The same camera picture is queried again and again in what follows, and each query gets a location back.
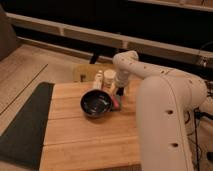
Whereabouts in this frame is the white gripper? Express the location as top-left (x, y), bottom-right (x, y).
top-left (114, 68), bottom-right (130, 96)

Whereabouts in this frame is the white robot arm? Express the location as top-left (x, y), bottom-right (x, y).
top-left (113, 51), bottom-right (207, 171)

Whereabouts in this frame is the white lidded jar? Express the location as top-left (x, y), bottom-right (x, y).
top-left (104, 69), bottom-right (116, 91)

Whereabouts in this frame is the white squeeze bottle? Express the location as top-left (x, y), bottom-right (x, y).
top-left (93, 70), bottom-right (103, 89)

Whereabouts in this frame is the black bowl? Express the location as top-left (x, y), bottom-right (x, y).
top-left (80, 89), bottom-right (112, 118)

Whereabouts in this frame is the dark floor mat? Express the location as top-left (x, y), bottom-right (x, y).
top-left (0, 82), bottom-right (54, 169)

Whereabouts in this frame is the white railing frame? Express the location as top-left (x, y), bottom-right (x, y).
top-left (6, 13), bottom-right (213, 68)

